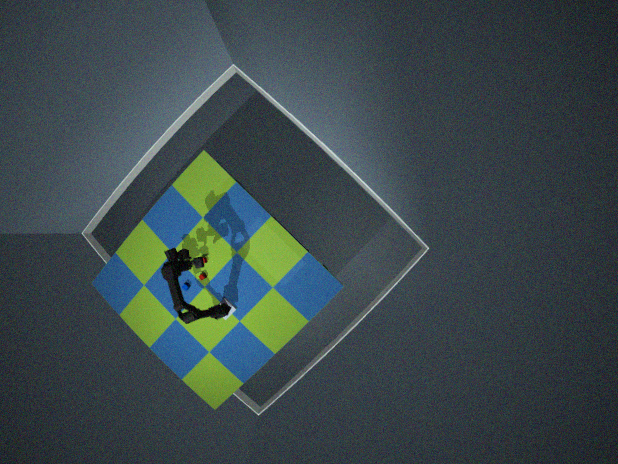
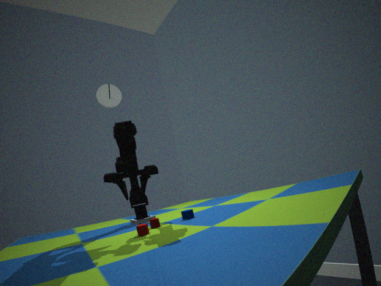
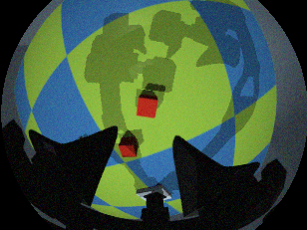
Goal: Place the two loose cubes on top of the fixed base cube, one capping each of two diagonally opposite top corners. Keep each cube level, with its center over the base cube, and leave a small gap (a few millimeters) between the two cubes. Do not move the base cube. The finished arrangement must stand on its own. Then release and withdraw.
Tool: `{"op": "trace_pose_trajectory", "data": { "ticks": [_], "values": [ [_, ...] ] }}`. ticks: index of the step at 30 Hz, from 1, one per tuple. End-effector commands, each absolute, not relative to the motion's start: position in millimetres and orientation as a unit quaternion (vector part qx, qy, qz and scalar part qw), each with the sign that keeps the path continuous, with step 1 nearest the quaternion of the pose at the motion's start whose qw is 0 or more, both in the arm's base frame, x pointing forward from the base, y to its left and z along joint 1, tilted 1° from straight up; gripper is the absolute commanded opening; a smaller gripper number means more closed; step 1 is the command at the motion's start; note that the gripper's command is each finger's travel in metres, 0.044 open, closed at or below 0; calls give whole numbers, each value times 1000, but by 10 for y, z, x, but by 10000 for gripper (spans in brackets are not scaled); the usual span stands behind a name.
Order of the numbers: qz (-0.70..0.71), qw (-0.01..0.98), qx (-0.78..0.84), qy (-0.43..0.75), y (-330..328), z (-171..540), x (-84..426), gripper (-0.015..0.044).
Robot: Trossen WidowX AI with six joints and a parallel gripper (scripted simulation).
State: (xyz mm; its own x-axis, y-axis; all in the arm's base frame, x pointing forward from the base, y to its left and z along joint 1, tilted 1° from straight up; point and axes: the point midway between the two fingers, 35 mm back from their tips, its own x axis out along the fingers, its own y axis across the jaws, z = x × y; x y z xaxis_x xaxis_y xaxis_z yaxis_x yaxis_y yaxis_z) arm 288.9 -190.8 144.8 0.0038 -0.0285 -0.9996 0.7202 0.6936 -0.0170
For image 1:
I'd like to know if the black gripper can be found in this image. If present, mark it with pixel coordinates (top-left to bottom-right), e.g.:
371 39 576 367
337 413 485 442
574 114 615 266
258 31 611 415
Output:
182 257 204 272

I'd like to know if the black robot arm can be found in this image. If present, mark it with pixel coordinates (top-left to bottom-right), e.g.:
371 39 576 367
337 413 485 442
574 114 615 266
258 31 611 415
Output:
161 248 231 324

